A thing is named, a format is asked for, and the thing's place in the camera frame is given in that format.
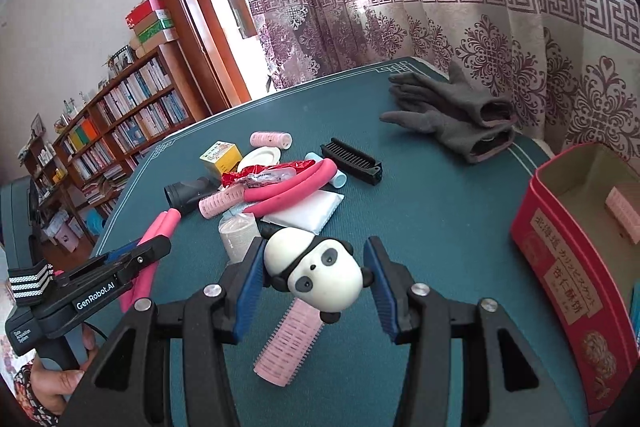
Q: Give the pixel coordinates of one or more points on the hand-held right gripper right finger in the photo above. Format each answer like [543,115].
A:
[381,292]

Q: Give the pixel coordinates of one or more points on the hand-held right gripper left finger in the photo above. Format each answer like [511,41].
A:
[250,292]

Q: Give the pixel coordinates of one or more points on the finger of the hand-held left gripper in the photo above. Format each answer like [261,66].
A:
[147,257]
[125,253]

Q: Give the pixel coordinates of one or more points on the pink foam curler rod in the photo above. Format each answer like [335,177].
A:
[150,252]
[295,194]

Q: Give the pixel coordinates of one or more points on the panda head toy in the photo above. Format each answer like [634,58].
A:
[320,272]

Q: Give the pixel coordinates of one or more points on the pink hair roller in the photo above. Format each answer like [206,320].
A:
[292,347]
[270,140]
[625,209]
[220,203]

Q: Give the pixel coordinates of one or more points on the white padded packet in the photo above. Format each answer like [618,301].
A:
[310,209]

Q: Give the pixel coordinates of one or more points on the red snack wrapper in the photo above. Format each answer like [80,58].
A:
[250,176]

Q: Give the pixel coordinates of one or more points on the light blue hair roller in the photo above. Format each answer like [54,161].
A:
[341,179]

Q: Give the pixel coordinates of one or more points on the yellow small box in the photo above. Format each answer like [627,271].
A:
[220,157]

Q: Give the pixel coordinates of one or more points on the black folding comb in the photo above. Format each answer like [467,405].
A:
[352,162]

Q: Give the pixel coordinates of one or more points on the white round lid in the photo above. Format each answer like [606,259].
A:
[260,157]

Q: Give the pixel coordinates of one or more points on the red tin box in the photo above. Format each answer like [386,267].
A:
[565,257]

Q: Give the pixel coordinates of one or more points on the person's left hand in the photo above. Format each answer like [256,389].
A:
[55,387]

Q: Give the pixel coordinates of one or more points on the wooden bookshelf with books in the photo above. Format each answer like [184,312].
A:
[115,122]

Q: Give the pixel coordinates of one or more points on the grey glove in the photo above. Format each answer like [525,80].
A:
[450,132]
[450,94]

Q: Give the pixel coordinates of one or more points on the brown cardboard box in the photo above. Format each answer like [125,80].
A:
[152,43]

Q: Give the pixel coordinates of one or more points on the green cardboard box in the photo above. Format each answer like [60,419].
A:
[156,29]

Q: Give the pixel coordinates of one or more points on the red cardboard box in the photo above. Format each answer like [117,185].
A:
[145,12]

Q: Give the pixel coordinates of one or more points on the patterned lace curtain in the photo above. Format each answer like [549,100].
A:
[450,7]

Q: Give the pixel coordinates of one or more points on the wooden door frame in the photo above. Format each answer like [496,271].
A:
[165,7]

